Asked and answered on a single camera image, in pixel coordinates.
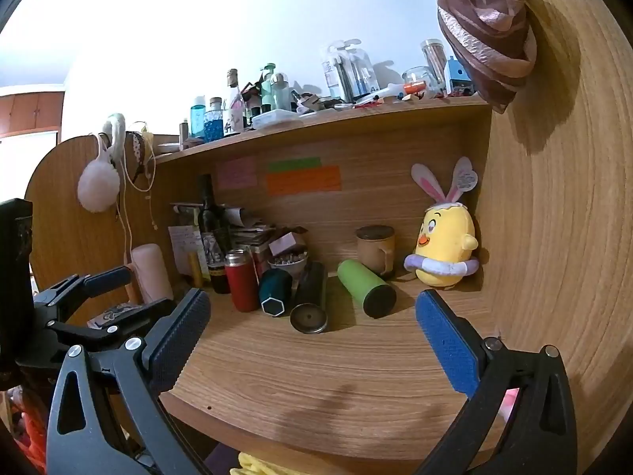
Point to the clear plastic packaged item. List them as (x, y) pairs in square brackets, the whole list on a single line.
[(348, 71)]

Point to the orange sticky note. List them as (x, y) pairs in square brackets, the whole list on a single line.
[(306, 180)]

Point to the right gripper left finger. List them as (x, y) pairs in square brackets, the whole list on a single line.
[(106, 416)]

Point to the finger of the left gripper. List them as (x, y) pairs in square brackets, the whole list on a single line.
[(61, 300), (113, 326)]

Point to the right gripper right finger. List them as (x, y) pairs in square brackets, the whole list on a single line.
[(540, 435)]

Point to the teal hexagonal cup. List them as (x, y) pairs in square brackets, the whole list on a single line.
[(275, 292)]

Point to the green sticky note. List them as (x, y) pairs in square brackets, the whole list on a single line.
[(290, 165)]

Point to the red thermos bottle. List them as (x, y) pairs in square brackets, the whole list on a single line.
[(243, 282)]

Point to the white bowl with items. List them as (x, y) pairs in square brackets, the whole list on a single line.
[(293, 262)]

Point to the yellow cloth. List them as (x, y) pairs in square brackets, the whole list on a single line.
[(250, 465)]

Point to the dark wine bottle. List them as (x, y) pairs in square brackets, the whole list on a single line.
[(215, 235)]

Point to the clear tall jar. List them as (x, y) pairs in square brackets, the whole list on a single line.
[(434, 53)]

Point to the brown knotted curtain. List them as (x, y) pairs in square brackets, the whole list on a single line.
[(494, 41)]

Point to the green cup black base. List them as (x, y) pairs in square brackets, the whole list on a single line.
[(375, 296)]

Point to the teal plastic bottle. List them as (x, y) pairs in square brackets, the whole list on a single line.
[(197, 114)]

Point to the pink mug with handle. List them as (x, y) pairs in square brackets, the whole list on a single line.
[(150, 280)]

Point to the yellow chick plush toy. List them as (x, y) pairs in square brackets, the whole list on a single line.
[(443, 253)]

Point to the white plastic box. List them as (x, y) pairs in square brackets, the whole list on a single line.
[(273, 117)]

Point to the blue pencil sharpener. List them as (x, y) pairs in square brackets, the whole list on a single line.
[(457, 81)]

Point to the blue patterned bottle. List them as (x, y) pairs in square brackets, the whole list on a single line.
[(213, 120)]

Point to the pink sticky note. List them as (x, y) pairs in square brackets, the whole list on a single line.
[(237, 174)]

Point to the black cylindrical tumbler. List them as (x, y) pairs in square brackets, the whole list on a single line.
[(309, 313)]

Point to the brown mug with lid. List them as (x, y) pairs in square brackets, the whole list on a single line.
[(376, 249)]

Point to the white paper sheet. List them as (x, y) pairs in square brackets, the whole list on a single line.
[(186, 239)]

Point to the white fluffy pom-pom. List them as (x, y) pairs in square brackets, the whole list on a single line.
[(99, 184)]

